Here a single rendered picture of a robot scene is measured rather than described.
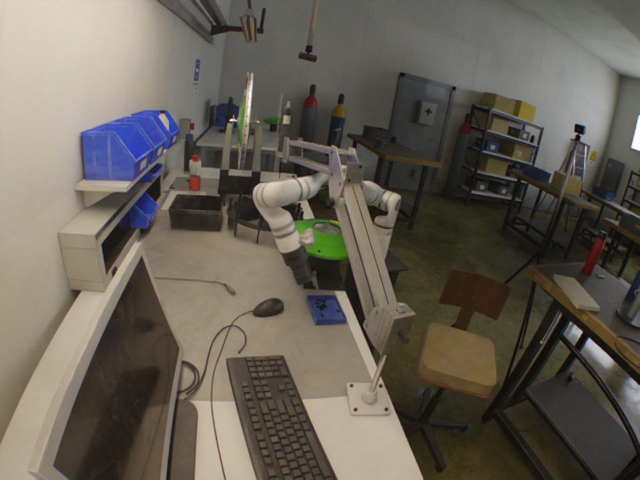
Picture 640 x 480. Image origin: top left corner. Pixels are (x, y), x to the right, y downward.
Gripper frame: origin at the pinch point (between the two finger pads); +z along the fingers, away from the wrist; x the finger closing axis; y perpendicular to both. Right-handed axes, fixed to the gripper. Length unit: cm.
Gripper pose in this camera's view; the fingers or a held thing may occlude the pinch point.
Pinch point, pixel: (318, 291)
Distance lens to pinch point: 109.2
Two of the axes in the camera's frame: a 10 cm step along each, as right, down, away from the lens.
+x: 0.3, 4.3, -9.0
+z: 3.2, 8.5, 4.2
